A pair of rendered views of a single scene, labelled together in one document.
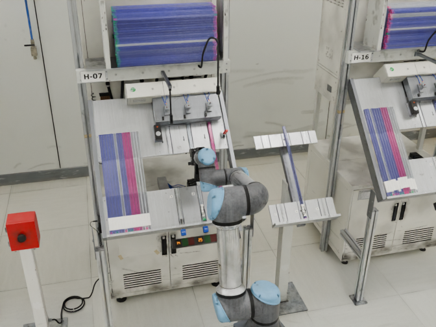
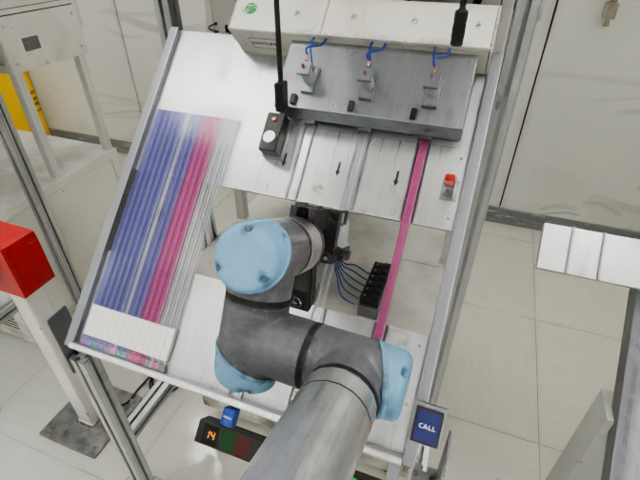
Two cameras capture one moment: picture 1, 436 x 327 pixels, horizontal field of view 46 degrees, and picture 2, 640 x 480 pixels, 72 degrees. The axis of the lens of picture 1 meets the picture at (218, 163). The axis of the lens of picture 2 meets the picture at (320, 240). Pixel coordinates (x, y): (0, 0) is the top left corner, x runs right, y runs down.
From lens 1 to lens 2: 1.93 m
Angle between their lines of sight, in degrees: 30
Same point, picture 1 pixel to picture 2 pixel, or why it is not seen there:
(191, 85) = (405, 20)
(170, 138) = (306, 159)
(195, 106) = (394, 85)
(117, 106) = (224, 51)
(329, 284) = not seen: outside the picture
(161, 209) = (207, 330)
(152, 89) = (295, 13)
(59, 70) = not seen: hidden behind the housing
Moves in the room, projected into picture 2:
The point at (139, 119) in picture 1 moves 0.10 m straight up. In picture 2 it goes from (256, 93) to (252, 41)
